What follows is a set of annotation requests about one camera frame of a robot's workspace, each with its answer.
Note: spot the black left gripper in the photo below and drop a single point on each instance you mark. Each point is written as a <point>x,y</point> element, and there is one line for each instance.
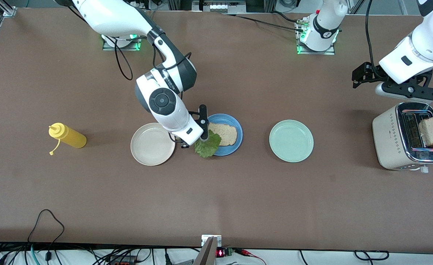
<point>371,72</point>

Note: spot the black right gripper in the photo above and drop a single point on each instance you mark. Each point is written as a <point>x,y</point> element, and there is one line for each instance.
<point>185,147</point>

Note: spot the green lettuce leaf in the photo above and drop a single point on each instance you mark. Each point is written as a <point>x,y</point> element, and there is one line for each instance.
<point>209,147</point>

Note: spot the square bread slice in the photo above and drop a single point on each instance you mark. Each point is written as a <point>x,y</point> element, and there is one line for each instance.
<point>227,134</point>

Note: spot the thick rounded bread slice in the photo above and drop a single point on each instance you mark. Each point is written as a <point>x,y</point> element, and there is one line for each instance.
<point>431,130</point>

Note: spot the yellow squeeze sauce bottle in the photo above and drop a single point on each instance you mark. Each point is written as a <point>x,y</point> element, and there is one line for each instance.
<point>73,137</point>

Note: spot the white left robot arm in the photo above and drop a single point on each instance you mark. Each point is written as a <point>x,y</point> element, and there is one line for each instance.
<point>426,44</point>

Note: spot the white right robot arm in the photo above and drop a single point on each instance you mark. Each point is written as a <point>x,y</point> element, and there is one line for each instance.
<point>164,110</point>

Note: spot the beige round plate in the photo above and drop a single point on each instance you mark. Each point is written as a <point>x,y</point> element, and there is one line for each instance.
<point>146,147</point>

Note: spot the blue round plate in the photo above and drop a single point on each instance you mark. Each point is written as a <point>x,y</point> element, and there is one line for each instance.
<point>231,150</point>

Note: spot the pale green round plate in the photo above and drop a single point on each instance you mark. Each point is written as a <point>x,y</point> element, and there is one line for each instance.
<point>291,141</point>

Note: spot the beige chrome toaster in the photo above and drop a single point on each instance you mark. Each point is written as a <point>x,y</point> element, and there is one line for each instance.
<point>385,140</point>

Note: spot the grey metal bar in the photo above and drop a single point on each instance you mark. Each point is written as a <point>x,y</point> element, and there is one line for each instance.
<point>207,255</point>

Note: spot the circuit board red display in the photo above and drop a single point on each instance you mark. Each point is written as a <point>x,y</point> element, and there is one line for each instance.
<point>223,253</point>

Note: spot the white power strip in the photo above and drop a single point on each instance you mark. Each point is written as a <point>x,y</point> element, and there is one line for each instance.
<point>220,6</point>

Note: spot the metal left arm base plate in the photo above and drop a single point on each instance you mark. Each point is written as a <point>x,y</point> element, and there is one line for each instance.
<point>315,53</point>

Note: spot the small white bracket box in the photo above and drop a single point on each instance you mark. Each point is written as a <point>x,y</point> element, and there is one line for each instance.
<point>207,239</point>

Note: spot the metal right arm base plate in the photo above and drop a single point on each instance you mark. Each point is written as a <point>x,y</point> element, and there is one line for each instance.
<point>128,48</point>

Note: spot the aluminium frame profile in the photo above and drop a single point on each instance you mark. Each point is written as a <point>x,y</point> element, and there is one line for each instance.
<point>8,11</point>

